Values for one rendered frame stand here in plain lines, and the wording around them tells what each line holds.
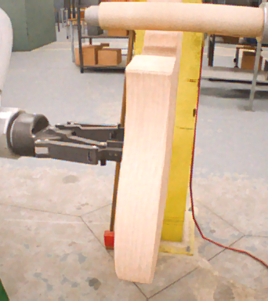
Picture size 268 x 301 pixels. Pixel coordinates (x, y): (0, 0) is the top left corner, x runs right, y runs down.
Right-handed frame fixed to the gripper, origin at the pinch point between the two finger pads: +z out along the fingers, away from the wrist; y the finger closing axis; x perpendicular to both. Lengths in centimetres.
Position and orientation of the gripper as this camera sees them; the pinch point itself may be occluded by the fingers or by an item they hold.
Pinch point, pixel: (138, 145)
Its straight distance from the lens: 46.5
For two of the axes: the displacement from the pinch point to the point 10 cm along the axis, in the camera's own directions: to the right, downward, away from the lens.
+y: -1.8, 3.3, -9.3
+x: 0.4, -9.4, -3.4
